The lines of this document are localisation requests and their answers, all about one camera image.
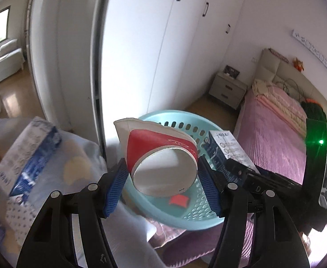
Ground black orange cloth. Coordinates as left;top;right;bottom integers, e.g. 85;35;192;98
300;98;327;124

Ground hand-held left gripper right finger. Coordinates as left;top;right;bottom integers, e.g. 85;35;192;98
198;157;310;268

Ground white wardrobe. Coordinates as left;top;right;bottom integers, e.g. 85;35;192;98
95;0;249;147

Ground pink cushioned stool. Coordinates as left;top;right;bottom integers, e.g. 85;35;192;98
149;220;255;268

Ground black cable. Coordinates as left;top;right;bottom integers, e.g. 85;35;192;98
275;78;305;101

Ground orange plush toy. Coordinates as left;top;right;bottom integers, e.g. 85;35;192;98
293;57;306;72

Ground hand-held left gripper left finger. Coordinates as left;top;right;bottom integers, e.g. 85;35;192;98
16;158;130;268

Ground window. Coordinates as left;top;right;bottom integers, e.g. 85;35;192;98
0;6;11;47

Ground beige bed headboard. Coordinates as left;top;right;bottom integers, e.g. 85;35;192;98
254;48;327;130

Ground dark picture frame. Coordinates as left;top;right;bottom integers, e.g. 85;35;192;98
223;65;240;78

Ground blue white tissue pack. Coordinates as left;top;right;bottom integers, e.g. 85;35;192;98
0;117;62;197

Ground beige folded cloth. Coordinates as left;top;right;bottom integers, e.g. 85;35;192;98
251;79;273;94

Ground blue white carton box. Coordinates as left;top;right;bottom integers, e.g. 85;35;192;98
208;130;260;184

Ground red flat packet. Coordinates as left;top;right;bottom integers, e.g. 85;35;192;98
169;195;189;208

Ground red white paper cup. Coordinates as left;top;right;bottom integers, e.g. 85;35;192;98
113;117;199;197

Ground teal plastic laundry basket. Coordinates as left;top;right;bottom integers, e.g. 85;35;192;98
122;110;229;231

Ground white wall decoration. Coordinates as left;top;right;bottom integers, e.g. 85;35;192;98
291;29;327;82

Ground leopard print pouch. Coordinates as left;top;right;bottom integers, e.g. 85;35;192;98
269;48;290;62

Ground white dotted tissue pack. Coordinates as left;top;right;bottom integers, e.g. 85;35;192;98
7;195;43;247

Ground white sofa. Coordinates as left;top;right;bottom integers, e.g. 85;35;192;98
0;39;25;83

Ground beige nightstand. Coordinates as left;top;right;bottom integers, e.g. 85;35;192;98
208;71;248;110

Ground folded pink blanket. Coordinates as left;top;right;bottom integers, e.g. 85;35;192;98
257;85;309;135

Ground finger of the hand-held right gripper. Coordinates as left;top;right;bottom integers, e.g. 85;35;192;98
225;159;305;199

